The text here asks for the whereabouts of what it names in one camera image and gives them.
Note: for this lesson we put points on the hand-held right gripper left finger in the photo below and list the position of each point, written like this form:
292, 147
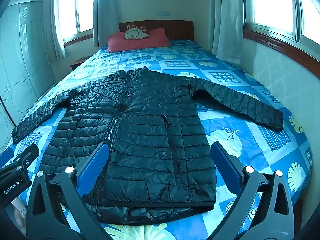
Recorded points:
93, 166

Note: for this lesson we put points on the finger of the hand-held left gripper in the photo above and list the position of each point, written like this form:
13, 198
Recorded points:
6, 157
28, 155

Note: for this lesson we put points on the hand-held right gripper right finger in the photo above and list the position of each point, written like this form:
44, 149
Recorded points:
225, 167

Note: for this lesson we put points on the black quilted puffer jacket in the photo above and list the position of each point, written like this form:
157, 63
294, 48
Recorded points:
150, 120

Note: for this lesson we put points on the person's left hand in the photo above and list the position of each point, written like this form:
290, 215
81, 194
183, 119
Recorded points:
18, 213

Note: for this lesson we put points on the bed with blue patterned sheet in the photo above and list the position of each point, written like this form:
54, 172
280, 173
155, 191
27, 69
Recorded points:
250, 140

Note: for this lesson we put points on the pale wardrobe with circle pattern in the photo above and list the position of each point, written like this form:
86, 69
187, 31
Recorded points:
20, 67

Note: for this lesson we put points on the wooden nightstand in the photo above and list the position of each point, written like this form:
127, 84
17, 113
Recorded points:
80, 62

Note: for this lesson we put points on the narrow pale curtain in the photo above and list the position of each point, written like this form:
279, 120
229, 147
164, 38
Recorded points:
58, 47

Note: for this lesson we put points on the red pillow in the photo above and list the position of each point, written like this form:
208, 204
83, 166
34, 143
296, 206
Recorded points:
117, 44

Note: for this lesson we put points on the short brown wooden window sill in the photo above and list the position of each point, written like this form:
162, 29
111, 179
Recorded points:
77, 38

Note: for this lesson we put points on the long brown wooden window sill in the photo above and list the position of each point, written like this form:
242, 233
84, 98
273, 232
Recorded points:
275, 46

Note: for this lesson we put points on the long white curtain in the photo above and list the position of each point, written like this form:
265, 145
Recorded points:
228, 30

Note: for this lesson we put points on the cream printed cushion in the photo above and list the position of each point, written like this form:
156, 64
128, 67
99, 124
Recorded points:
135, 33

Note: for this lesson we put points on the dark wooden headboard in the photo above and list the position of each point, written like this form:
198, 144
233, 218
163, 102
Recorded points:
180, 30

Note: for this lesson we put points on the grey pale curtain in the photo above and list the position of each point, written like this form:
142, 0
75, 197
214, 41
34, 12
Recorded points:
105, 17

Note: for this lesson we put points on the small white-framed window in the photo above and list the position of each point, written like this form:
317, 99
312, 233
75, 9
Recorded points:
75, 12

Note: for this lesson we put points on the wide white-framed window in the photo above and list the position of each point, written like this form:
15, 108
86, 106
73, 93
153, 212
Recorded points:
272, 5

